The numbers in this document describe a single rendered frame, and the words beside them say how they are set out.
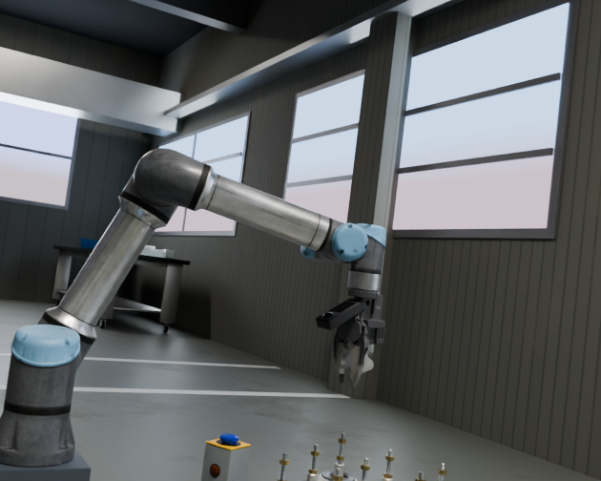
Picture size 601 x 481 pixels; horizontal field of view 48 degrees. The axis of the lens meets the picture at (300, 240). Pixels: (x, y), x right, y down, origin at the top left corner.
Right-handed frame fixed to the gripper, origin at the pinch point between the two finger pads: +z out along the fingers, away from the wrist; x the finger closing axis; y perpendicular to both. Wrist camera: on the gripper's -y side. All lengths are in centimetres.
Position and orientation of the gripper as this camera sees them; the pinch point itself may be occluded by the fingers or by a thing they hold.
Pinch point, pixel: (345, 378)
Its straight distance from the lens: 155.9
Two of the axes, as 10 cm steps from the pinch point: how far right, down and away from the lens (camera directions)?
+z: -1.3, 9.9, -0.6
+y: 7.5, 1.3, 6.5
